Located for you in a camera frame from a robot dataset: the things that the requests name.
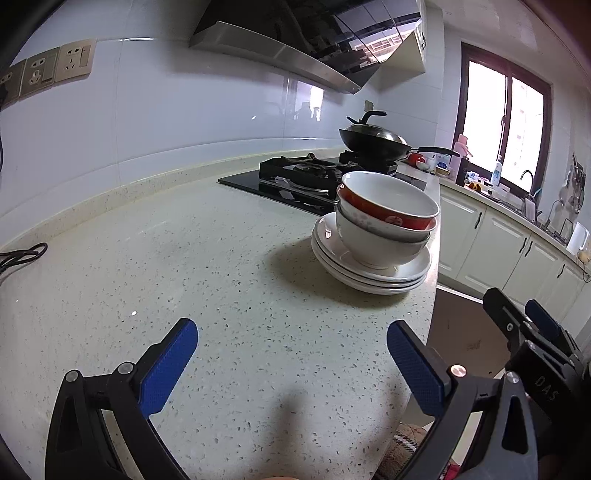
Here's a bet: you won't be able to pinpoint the black wok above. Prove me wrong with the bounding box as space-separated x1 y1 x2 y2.
339 128 460 160

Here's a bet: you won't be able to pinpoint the plaid cloth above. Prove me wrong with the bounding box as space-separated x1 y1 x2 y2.
374 422 462 480

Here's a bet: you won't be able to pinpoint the large floral white plate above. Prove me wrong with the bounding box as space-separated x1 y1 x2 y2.
312 212 433 281

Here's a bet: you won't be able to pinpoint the black-rimmed white bowl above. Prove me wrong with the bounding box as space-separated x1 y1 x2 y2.
335 210 432 271

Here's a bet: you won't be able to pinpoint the black power cable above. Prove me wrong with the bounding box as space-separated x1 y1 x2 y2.
0 85 48 273

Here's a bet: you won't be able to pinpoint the wok lid with handle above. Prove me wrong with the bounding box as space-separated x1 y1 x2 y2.
346 111 407 144

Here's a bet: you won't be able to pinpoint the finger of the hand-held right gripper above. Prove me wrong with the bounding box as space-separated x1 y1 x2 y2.
525 299 580 358
482 287 536 358

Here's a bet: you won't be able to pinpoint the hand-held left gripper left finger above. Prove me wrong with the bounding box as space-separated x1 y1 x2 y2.
45 318 199 480

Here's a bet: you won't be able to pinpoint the pink bottle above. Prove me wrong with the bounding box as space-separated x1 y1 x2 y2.
451 135 469 183

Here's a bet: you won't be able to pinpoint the steel range hood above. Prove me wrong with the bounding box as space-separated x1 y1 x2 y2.
189 0 428 95

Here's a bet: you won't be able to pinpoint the hanging kitchen utensils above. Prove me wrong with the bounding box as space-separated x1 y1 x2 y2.
556 154 587 217

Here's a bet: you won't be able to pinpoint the black burner grate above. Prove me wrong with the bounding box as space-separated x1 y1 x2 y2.
259 157 345 204
339 150 398 174

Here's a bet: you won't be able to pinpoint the cream kitchen cabinets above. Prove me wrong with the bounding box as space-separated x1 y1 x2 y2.
436 185 591 342

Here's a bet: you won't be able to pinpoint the black glass gas hob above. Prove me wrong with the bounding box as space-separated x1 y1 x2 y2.
218 157 428 215

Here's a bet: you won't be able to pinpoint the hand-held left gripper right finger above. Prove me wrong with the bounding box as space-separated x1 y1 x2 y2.
373 320 541 480

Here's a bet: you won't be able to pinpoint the red band white bowl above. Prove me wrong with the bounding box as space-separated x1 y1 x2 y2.
338 171 440 232

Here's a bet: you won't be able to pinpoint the small floral white plate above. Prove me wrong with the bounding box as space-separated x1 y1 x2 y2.
318 258 426 295

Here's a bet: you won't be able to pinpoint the white container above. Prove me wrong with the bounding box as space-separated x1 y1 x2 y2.
566 222 591 257

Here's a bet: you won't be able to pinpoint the beige wall socket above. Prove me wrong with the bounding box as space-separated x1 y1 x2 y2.
0 62 26 106
55 39 96 85
21 52 58 99

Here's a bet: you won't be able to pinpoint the medium floral white plate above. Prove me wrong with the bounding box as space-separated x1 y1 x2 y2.
312 240 430 288

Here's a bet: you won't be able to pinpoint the dark framed window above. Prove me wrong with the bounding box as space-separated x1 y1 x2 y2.
454 41 553 195

